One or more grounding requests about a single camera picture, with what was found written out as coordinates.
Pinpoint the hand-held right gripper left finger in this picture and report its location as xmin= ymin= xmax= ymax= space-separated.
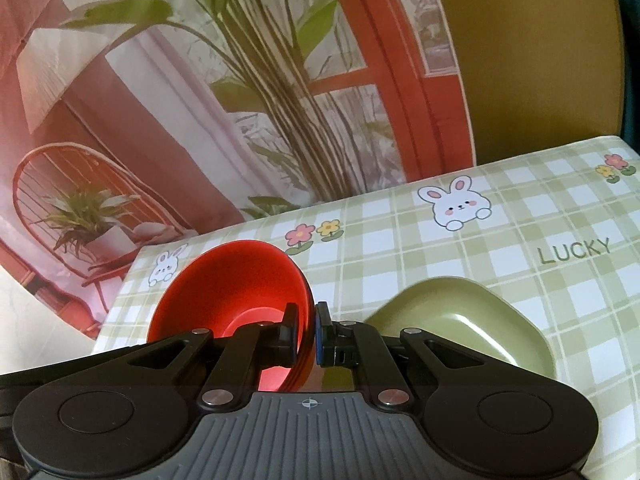
xmin=113 ymin=302 xmax=301 ymax=409

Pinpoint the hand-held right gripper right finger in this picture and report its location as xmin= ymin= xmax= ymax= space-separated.
xmin=314 ymin=301 xmax=503 ymax=407

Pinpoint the red bowl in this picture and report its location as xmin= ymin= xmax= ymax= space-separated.
xmin=146 ymin=240 xmax=317 ymax=394

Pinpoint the green plate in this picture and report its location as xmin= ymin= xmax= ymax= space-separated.
xmin=362 ymin=276 xmax=557 ymax=382

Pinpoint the green checked tablecloth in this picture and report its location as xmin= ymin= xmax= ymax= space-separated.
xmin=92 ymin=135 xmax=640 ymax=480

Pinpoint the printed backdrop cloth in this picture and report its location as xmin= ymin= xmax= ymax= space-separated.
xmin=0 ymin=0 xmax=477 ymax=357

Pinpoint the mustard yellow panel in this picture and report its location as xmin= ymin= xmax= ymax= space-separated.
xmin=425 ymin=0 xmax=632 ymax=167

